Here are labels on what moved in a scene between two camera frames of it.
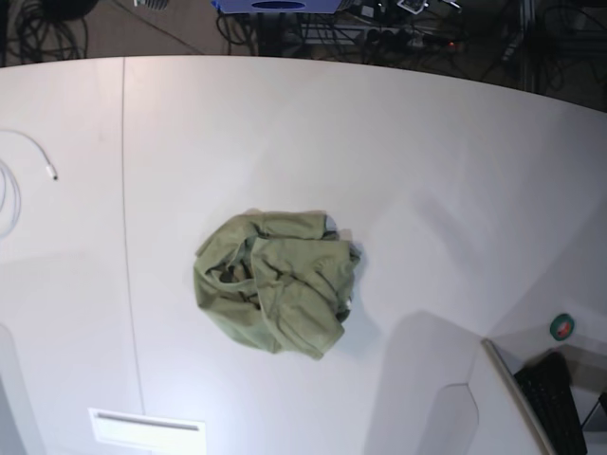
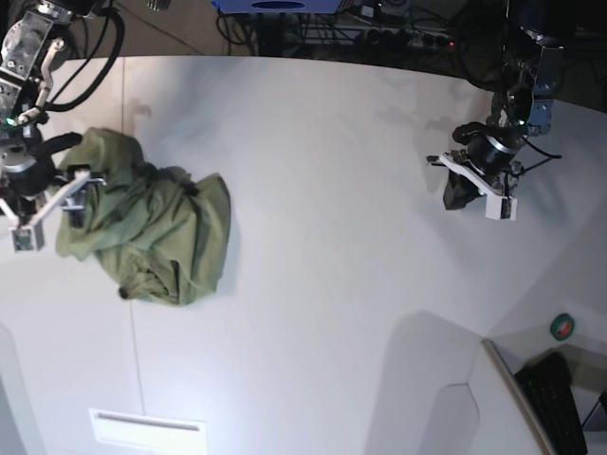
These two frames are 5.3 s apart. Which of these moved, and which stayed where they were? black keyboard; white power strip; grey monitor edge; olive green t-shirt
Moved: olive green t-shirt
Stayed: grey monitor edge; black keyboard; white power strip
